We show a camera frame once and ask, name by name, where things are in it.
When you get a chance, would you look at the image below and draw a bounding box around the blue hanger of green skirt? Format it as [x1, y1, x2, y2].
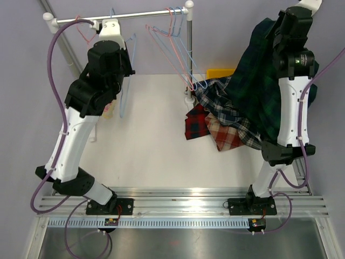
[109, 7, 138, 119]

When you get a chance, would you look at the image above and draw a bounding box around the pastel floral skirt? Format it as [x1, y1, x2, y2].
[102, 100, 117, 119]

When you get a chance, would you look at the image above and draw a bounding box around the dark green plaid skirt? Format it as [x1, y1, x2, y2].
[225, 17, 320, 141]

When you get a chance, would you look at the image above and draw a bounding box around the navy white plaid skirt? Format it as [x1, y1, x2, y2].
[194, 77, 261, 150]

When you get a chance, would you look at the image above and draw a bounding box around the red navy plaid skirt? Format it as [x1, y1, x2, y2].
[185, 104, 210, 140]

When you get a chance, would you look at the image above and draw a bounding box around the rust beige plaid skirt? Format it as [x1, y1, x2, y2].
[205, 113, 244, 152]

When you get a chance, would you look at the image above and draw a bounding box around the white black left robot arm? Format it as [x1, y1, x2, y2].
[35, 40, 135, 214]

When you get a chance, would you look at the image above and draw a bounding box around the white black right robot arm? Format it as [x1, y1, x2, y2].
[242, 6, 316, 215]

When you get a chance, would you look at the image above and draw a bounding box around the yellow plastic bin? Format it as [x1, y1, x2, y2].
[206, 69, 236, 79]

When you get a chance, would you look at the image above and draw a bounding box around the white metal clothes rack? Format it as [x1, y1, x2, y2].
[38, 1, 195, 100]

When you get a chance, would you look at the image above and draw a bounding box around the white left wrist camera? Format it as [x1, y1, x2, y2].
[91, 18, 126, 50]

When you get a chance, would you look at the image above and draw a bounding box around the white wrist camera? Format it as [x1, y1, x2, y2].
[295, 0, 322, 16]
[91, 18, 126, 50]

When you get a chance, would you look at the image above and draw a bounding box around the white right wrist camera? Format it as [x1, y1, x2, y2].
[295, 0, 322, 16]

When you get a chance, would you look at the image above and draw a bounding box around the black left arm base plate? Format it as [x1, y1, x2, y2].
[86, 197, 134, 216]

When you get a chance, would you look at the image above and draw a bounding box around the slotted white cable duct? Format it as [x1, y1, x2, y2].
[48, 217, 249, 229]

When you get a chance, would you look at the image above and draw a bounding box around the aluminium rail frame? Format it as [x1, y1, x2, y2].
[24, 0, 335, 259]

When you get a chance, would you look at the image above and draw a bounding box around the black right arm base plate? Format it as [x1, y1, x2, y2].
[225, 197, 277, 216]

